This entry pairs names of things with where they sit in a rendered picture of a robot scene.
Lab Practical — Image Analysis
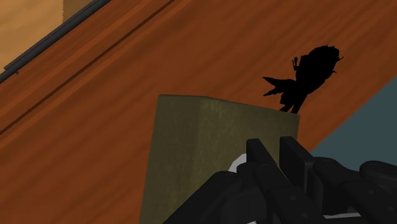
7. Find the brown wooden chest of drawers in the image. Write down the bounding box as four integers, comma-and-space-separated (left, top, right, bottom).
0, 0, 397, 224

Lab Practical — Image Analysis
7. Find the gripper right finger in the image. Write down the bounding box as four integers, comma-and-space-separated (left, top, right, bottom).
279, 136, 397, 224

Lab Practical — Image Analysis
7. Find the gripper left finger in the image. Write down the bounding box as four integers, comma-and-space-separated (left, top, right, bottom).
164, 138, 327, 224

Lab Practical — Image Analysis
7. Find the olive green robot stand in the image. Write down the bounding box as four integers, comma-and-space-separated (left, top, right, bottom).
139, 94, 301, 224

